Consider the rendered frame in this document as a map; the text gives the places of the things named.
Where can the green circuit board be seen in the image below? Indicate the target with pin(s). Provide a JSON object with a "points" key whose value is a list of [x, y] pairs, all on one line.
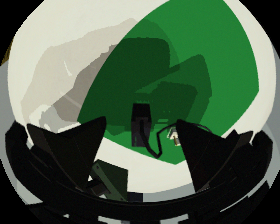
{"points": [[191, 60]]}

